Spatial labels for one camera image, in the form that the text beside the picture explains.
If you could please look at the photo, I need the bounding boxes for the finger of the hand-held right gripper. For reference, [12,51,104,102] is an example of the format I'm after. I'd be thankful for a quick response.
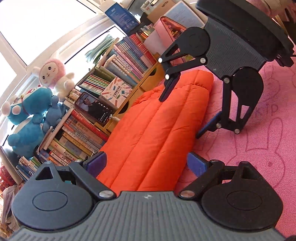
[196,77,258,139]
[158,37,207,103]

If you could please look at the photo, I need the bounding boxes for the small dark blue plush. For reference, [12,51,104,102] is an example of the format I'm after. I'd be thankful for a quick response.
[42,95,68,133]

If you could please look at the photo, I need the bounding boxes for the dark blue box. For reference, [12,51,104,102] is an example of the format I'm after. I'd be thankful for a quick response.
[104,2,141,34]

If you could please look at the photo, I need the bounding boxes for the row of colourful slim books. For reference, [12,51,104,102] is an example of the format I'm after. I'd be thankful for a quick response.
[107,34,158,81]

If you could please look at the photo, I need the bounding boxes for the wooden drawer organizer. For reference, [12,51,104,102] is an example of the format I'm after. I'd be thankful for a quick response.
[102,62,167,136]

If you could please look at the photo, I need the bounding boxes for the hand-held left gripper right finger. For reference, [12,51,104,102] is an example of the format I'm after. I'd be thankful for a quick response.
[178,152,258,201]

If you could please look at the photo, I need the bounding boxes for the row of small books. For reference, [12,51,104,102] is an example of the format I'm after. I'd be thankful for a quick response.
[63,88,83,110]

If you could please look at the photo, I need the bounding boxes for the blue and white cat plush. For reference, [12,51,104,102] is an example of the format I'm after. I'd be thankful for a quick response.
[1,86,54,125]

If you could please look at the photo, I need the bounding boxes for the pink and white rabbit plush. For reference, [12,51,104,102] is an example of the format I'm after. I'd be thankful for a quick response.
[32,52,76,99]

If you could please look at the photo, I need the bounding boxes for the stack of green folders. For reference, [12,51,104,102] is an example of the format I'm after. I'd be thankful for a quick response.
[84,35,116,65]

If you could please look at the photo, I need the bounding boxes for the stack of magazines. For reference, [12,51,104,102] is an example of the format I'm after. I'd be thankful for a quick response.
[0,183,26,235]

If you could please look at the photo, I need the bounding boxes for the black smartphone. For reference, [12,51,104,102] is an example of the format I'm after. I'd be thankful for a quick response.
[75,91,115,126]

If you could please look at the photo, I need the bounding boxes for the flat white booklets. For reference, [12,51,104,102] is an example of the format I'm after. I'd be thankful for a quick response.
[38,109,75,151]

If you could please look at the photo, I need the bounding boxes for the pink toy box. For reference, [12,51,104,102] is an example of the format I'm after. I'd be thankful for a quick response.
[159,16,193,63]

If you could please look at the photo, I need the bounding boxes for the row of tall blue books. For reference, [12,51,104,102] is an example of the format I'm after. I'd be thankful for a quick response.
[16,155,45,181]

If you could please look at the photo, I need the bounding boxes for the row of slim green books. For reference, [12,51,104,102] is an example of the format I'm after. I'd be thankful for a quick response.
[79,67,114,96]

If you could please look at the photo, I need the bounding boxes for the row of thick books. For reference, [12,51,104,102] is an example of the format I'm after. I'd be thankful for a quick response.
[37,109,110,166]

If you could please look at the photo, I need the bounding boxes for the red plastic crate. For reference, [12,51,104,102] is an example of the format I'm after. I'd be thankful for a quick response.
[0,164,17,193]

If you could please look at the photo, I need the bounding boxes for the brown cardboard box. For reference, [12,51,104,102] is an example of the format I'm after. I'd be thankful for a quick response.
[147,0,181,24]

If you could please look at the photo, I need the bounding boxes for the orange down jacket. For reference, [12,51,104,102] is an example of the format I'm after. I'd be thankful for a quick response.
[96,70,214,192]

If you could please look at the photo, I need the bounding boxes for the white box with pencil print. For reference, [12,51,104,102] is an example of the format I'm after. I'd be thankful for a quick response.
[100,76,134,108]

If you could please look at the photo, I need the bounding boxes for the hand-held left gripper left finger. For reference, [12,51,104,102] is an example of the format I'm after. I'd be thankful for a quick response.
[35,151,116,201]

